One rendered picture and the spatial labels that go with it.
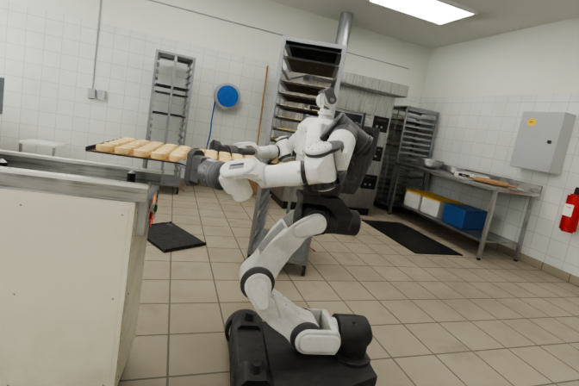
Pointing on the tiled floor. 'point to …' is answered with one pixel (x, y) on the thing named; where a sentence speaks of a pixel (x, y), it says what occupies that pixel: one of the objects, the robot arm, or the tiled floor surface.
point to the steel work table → (488, 207)
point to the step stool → (40, 144)
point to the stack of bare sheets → (171, 238)
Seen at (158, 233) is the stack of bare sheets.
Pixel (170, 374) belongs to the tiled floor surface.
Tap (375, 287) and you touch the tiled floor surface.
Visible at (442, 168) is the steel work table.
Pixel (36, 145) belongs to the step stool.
